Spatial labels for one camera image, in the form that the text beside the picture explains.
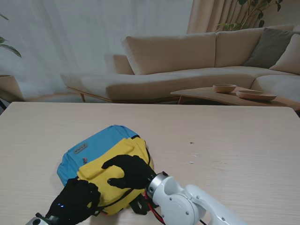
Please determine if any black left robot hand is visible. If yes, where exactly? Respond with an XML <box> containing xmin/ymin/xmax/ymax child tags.
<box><xmin>45</xmin><ymin>178</ymin><xmax>101</xmax><ymax>225</ymax></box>

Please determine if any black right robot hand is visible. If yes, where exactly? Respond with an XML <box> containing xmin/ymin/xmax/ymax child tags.
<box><xmin>101</xmin><ymin>154</ymin><xmax>157</xmax><ymax>190</ymax></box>

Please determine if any blue and yellow school bag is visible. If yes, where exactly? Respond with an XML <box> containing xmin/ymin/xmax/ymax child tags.
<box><xmin>57</xmin><ymin>125</ymin><xmax>155</xmax><ymax>216</ymax></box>

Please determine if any beige corner sofa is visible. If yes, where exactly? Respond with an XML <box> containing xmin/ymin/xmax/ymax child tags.
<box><xmin>60</xmin><ymin>24</ymin><xmax>300</xmax><ymax>104</ymax></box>

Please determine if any wooden coffee table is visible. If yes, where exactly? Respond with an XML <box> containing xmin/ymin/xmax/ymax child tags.
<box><xmin>170</xmin><ymin>86</ymin><xmax>300</xmax><ymax>111</ymax></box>

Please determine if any small deep wooden bowl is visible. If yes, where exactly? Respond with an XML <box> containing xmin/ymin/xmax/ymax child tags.
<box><xmin>212</xmin><ymin>83</ymin><xmax>237</xmax><ymax>93</ymax></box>

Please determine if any beige plant pot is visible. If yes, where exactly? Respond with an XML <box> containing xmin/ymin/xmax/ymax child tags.
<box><xmin>0</xmin><ymin>75</ymin><xmax>24</xmax><ymax>102</ymax></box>

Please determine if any wide shallow wooden bowl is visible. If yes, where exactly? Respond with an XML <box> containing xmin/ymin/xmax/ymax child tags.
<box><xmin>235</xmin><ymin>90</ymin><xmax>278</xmax><ymax>101</ymax></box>

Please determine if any white sheer curtain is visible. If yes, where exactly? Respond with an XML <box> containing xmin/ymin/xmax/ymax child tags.
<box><xmin>0</xmin><ymin>0</ymin><xmax>195</xmax><ymax>99</ymax></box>

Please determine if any green plant with long leaves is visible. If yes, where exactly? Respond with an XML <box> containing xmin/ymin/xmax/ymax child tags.
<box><xmin>0</xmin><ymin>14</ymin><xmax>22</xmax><ymax>58</ymax></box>

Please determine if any beige curtain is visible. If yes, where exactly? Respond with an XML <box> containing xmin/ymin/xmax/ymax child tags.
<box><xmin>187</xmin><ymin>0</ymin><xmax>300</xmax><ymax>35</ymax></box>

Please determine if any grey sofa cushion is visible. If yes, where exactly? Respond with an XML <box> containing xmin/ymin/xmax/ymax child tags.
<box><xmin>243</xmin><ymin>27</ymin><xmax>297</xmax><ymax>69</ymax></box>

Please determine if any cream sofa cushion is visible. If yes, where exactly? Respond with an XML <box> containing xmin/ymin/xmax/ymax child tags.
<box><xmin>269</xmin><ymin>33</ymin><xmax>300</xmax><ymax>75</ymax></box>

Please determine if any tall green leafy plant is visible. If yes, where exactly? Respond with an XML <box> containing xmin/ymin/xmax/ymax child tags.
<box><xmin>217</xmin><ymin>0</ymin><xmax>284</xmax><ymax>32</ymax></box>

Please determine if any right arm red black cable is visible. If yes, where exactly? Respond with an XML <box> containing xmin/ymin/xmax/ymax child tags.
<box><xmin>144</xmin><ymin>191</ymin><xmax>166</xmax><ymax>225</ymax></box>

